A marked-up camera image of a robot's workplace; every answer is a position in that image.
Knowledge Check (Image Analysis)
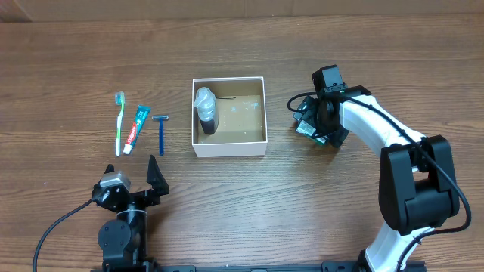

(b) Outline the blue disposable razor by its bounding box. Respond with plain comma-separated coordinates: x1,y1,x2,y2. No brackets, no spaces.
152,115,169,156

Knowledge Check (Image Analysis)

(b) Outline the green white toothbrush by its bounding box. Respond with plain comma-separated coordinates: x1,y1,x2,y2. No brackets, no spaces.
115,91,126,156

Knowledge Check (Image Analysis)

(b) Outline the dark bottle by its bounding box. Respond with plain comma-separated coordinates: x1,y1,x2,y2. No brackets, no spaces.
194,87,219,134

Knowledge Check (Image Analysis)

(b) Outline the green soap bar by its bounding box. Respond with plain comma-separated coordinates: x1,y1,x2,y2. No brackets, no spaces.
296,120,327,145

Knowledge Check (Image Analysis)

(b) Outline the Colgate toothpaste tube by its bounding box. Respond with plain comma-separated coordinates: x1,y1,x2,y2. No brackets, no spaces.
123,105,150,155

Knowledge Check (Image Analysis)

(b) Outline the white cardboard box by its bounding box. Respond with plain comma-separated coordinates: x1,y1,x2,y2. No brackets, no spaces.
191,76,268,157

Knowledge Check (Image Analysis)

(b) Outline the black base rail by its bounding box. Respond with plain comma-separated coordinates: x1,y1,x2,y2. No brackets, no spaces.
90,259,427,272

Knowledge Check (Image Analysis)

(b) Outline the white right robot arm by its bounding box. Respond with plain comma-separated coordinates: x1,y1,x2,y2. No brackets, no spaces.
292,85,469,271

